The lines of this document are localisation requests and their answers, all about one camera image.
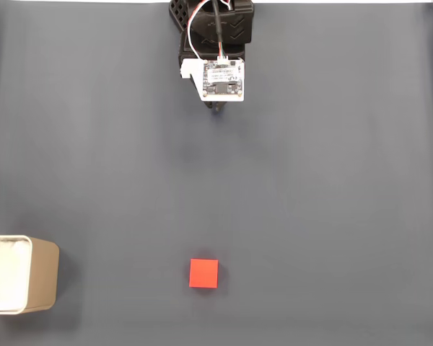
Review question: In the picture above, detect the red cube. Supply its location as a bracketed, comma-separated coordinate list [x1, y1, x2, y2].
[188, 258, 219, 289]

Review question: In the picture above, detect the white red gripper servo wire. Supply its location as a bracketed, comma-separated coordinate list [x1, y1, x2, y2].
[186, 0, 237, 61]

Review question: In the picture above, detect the camera board on white mount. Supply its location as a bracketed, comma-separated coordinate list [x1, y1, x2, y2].
[180, 57, 246, 104]

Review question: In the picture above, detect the white tissue paper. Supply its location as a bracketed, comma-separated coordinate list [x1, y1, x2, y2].
[0, 239, 29, 311]

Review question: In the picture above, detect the black camera cable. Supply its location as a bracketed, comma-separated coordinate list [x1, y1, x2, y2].
[211, 0, 230, 66]

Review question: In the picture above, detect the beige box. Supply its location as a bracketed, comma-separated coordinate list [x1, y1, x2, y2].
[0, 234, 61, 316]

